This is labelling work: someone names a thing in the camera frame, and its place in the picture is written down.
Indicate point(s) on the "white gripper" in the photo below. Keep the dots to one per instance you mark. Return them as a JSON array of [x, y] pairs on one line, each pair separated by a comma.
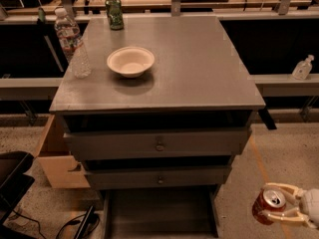
[[311, 203]]

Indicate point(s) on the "red coke can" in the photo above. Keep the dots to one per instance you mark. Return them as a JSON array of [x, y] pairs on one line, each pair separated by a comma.
[[270, 200]]

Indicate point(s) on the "grey top drawer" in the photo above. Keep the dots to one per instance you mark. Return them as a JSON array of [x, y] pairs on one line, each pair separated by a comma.
[[104, 145]]

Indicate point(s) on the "grey drawer cabinet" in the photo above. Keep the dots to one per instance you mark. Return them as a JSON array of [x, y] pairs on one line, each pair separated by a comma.
[[197, 83]]

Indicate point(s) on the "grey open bottom drawer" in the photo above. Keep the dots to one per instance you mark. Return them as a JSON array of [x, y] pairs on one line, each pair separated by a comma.
[[160, 213]]

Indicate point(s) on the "grey middle drawer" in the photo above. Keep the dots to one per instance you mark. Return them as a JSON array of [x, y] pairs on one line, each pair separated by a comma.
[[157, 177]]

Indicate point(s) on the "green soda can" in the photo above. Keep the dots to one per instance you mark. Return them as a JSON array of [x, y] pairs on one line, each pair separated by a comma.
[[115, 14]]

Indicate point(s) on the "hand sanitizer bottle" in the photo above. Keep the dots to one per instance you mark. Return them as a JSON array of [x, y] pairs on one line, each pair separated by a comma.
[[303, 68]]

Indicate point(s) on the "white paper bowl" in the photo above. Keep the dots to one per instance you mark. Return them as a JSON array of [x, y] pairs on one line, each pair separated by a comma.
[[130, 62]]

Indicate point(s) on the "light wooden box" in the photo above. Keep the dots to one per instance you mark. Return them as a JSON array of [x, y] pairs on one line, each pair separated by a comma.
[[59, 165]]

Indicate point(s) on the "black chair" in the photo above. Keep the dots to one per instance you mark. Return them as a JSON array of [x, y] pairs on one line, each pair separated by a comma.
[[14, 183]]

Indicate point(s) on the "clear plastic water bottle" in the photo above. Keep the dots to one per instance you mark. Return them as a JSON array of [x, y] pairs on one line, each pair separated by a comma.
[[72, 44]]

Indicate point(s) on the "grey metal shelf rail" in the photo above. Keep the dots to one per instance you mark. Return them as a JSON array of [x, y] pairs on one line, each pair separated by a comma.
[[24, 89]]

